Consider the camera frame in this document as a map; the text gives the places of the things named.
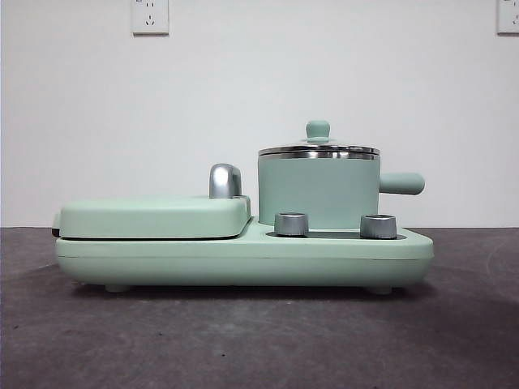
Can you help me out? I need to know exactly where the glass pot lid green knob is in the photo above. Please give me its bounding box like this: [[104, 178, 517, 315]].
[[258, 119, 382, 156]]

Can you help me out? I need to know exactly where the silver control knob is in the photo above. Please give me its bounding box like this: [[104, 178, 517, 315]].
[[359, 213, 397, 240], [274, 211, 310, 237]]

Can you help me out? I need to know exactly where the mint green pot with handle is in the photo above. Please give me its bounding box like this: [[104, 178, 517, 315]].
[[257, 152, 427, 230]]

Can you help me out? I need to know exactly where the white wall socket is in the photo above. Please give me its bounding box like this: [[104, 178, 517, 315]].
[[496, 0, 519, 36], [131, 0, 170, 36]]

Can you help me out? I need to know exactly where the mint green griddle cover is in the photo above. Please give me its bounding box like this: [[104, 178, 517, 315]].
[[52, 194, 253, 241]]

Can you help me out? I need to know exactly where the mint green breakfast machine base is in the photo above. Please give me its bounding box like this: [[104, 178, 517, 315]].
[[54, 216, 435, 294]]

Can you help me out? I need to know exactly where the chrome griddle cover handle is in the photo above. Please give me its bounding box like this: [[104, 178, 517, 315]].
[[208, 163, 244, 200]]

